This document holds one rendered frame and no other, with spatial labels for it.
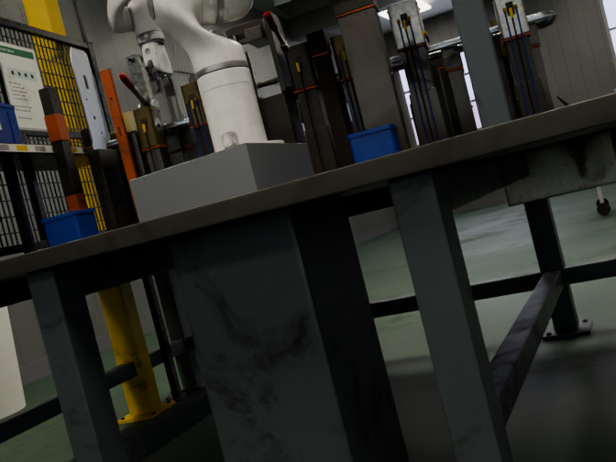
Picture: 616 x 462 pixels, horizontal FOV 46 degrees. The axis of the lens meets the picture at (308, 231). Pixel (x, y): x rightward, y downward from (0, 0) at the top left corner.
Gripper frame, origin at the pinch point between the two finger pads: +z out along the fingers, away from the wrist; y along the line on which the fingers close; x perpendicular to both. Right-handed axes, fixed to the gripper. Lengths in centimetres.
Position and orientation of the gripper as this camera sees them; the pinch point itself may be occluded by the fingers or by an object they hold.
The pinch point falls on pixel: (164, 92)
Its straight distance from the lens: 238.6
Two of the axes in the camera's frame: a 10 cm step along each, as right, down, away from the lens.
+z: 2.5, 9.7, 0.2
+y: 2.5, -0.9, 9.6
